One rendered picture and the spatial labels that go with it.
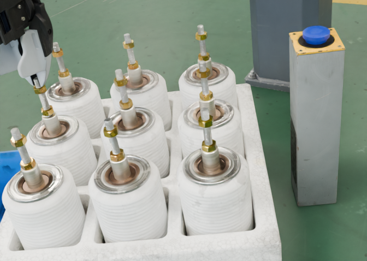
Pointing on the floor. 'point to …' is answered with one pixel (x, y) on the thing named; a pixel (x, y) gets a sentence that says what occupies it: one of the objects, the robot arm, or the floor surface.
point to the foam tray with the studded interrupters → (212, 248)
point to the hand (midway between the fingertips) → (38, 74)
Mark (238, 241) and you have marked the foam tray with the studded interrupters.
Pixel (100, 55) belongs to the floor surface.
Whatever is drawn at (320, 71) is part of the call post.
